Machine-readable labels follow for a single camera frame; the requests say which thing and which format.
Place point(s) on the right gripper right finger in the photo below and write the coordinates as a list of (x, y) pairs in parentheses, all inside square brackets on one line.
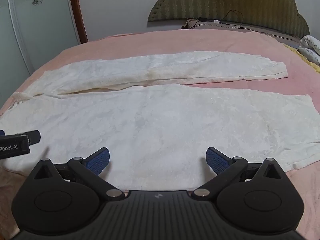
[(226, 169)]

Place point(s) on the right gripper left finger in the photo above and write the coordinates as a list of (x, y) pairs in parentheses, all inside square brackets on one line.
[(87, 172)]

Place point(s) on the white patterned pants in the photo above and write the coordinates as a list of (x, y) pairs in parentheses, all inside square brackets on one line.
[(155, 122)]

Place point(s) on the white wardrobe with flowers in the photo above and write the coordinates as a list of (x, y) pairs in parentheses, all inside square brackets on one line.
[(33, 32)]

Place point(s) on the yellow patterned blanket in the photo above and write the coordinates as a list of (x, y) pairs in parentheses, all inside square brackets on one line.
[(313, 65)]

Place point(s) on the white folded quilt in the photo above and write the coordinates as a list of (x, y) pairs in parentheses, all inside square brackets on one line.
[(309, 47)]

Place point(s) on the brown wooden wardrobe trim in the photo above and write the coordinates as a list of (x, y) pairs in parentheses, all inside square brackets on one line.
[(78, 21)]

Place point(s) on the olive green padded headboard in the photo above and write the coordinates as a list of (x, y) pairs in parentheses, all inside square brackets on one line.
[(280, 15)]

